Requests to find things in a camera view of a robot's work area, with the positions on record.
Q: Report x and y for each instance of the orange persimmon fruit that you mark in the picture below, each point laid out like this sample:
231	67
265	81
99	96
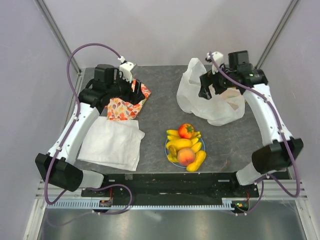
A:
186	131

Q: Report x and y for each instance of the peach fake fruit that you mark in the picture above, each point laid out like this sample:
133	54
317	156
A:
186	156

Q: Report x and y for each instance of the right aluminium frame post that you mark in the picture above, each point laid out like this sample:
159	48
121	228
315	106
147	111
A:
289	11

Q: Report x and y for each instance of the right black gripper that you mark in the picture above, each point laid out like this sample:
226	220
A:
207	79

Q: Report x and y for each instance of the white cloth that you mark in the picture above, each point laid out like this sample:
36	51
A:
114	144

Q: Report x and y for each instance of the floral patterned cloth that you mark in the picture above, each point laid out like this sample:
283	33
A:
120	110

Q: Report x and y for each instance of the white plastic bag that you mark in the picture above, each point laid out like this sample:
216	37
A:
220	110

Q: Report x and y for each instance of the blue plate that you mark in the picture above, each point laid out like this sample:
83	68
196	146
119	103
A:
176	163

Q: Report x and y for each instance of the left aluminium frame post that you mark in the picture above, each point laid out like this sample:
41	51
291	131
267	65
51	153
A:
44	9

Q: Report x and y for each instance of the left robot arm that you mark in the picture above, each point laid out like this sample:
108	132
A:
57	166

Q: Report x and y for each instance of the light blue cable duct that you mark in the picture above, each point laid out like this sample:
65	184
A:
95	204

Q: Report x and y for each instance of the small yellow banana bunch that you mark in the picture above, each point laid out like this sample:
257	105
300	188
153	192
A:
174	135

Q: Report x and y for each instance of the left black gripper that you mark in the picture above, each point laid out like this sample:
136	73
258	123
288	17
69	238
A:
131	97

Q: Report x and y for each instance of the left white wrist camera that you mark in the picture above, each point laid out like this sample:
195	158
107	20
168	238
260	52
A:
126	68

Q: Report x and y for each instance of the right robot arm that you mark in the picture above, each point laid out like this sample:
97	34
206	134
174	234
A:
280	149

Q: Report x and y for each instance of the aluminium frame post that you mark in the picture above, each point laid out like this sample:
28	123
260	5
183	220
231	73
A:
289	11
44	9

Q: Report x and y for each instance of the large yellow banana bunch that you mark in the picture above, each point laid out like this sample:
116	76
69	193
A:
172	152

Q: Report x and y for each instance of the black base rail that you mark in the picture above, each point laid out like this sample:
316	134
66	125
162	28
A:
195	188

